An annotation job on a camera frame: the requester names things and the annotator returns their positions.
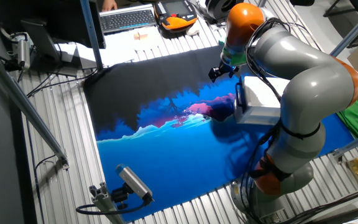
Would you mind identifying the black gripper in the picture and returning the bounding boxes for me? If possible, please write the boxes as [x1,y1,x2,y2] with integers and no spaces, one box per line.
[208,61,241,83]

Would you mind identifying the white plastic drawer cabinet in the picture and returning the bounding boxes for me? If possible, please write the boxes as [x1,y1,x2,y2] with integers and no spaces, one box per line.
[234,76,290,126]

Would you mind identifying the person's hand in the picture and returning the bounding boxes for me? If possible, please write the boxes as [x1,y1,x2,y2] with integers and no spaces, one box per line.
[101,0,118,12]

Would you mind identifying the white rounded plastic object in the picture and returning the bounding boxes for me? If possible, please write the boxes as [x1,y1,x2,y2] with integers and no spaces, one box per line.
[185,22,201,37]

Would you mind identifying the black round spool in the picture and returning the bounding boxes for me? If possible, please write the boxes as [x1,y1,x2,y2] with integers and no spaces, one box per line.
[204,0,245,21]

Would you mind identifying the orange and black teach pendant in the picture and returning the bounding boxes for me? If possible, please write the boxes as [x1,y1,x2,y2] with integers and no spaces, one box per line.
[153,0,198,32]

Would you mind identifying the printed forest landscape mat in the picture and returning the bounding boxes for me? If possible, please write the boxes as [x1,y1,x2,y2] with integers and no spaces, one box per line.
[83,46,356,222]

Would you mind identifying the white paper sheet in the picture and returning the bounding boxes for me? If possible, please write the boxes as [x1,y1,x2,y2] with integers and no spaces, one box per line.
[63,26,167,68]

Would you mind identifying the black computer keyboard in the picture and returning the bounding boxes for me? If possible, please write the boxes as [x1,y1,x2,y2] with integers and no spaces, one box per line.
[99,4,158,34]

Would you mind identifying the black computer monitor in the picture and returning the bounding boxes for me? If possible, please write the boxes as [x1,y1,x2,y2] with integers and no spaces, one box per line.
[0,0,107,77]

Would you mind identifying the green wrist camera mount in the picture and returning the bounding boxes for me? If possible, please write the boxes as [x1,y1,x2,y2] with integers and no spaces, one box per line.
[221,36,249,67]

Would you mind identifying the black strap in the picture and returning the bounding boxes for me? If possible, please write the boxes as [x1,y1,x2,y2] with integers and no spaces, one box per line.
[249,157,291,182]

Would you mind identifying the aluminium frame bar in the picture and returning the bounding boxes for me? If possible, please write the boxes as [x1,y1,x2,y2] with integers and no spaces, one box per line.
[0,46,70,170]
[333,129,358,158]
[330,2,358,57]

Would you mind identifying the silver depth camera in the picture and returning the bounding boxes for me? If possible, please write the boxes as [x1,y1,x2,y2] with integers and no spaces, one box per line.
[115,164,155,203]
[16,39,31,71]

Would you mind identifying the aluminium frame post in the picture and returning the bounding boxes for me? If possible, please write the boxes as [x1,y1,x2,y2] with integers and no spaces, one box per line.
[79,0,104,71]

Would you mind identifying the black camera ball mount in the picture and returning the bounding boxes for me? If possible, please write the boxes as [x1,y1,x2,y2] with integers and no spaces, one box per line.
[110,183,134,210]

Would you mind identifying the thin black table cables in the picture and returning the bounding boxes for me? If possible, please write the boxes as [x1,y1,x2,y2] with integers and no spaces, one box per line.
[26,68,99,98]

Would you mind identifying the short aluminium extrusion mount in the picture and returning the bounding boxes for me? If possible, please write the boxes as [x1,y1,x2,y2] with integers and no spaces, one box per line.
[88,182,127,224]

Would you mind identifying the black camera cable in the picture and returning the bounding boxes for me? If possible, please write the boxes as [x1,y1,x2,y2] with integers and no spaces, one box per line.
[75,198,150,216]

